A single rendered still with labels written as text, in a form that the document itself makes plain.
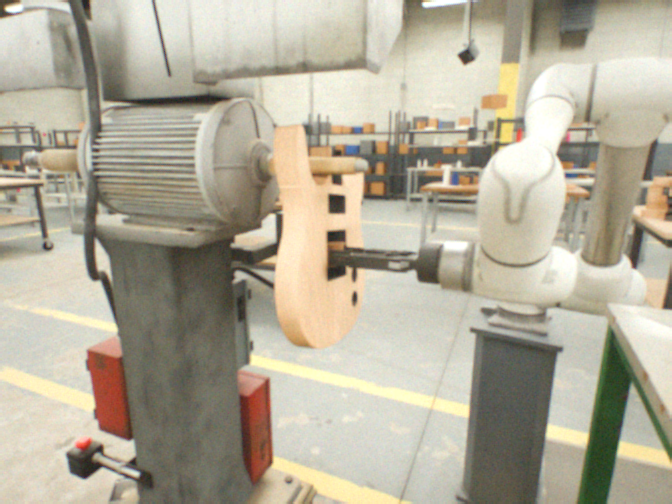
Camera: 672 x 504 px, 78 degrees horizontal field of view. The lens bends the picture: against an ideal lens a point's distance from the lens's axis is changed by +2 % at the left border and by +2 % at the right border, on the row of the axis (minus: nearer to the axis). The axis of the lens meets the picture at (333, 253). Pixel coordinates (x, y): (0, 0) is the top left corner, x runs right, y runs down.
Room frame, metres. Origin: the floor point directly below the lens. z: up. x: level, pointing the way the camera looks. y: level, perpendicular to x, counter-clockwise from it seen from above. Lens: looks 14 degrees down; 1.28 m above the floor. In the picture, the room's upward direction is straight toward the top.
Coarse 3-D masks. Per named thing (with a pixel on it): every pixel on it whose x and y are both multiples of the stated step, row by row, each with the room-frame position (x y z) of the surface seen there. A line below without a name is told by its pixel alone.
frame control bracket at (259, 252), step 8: (272, 240) 1.09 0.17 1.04; (248, 248) 1.00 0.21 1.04; (256, 248) 1.00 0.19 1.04; (264, 248) 1.02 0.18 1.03; (272, 248) 1.06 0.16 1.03; (248, 256) 0.98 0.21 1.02; (256, 256) 0.99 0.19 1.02; (264, 256) 1.02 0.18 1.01; (272, 256) 1.05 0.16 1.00; (248, 264) 0.98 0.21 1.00
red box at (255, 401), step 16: (240, 384) 1.07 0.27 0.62; (256, 384) 1.07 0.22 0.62; (240, 400) 1.02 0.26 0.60; (256, 400) 1.04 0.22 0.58; (256, 416) 1.04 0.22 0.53; (256, 432) 1.03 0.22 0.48; (256, 448) 1.03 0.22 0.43; (272, 448) 1.10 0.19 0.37; (256, 464) 1.03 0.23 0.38; (272, 464) 1.10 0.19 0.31; (256, 480) 1.02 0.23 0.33
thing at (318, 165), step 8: (272, 160) 0.83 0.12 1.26; (312, 160) 0.80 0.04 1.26; (320, 160) 0.79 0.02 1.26; (328, 160) 0.78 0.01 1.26; (336, 160) 0.78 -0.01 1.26; (344, 160) 0.77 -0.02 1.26; (352, 160) 0.77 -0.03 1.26; (272, 168) 0.83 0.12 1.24; (312, 168) 0.79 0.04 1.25; (320, 168) 0.79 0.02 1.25; (328, 168) 0.78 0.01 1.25; (336, 168) 0.77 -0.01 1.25; (344, 168) 0.77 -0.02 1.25; (352, 168) 0.76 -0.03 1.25
